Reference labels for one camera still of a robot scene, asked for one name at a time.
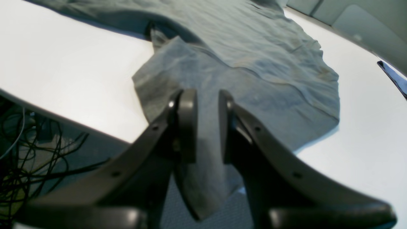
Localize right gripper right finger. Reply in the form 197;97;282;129
218;90;397;229

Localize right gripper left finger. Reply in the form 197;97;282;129
16;89;198;229

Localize grey T-shirt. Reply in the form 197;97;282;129
32;0;340;220

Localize black cable on floor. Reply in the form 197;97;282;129
0;105;112;220

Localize blue plastic mount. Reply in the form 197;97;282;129
377;60;407;99

